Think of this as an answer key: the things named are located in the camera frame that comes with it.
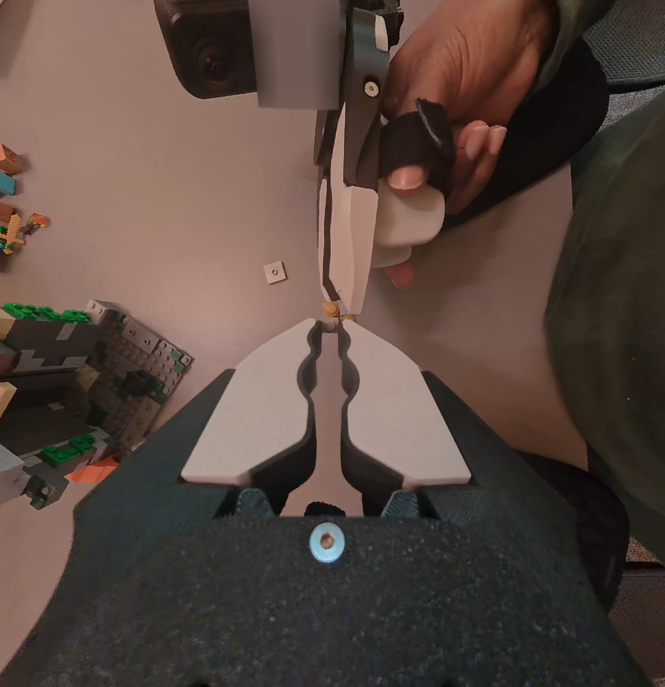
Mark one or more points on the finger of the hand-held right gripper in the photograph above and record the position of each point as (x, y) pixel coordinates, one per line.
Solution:
(354, 247)
(324, 236)

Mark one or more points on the light grey square tile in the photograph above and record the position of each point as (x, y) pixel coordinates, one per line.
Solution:
(274, 272)

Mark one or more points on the black wrist rest cushion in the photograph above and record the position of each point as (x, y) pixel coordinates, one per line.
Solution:
(552, 139)

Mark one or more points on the person's right forearm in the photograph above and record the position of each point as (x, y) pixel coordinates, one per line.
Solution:
(560, 48)

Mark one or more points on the person's right hand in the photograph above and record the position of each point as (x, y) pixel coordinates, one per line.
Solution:
(472, 64)

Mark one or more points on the small grey tan brick assembly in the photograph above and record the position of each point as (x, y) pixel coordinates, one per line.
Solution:
(331, 323)

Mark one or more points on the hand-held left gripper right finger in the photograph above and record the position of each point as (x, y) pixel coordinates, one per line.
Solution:
(407, 418)

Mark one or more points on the toy brick castle model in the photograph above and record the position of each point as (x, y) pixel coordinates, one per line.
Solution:
(123, 365)

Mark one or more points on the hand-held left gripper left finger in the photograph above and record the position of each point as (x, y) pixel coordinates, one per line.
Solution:
(252, 418)

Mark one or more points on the pile of colourful loose bricks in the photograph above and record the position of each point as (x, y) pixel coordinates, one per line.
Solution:
(5, 214)

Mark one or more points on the person's green sweatshirt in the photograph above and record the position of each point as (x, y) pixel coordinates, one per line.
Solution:
(622, 268)

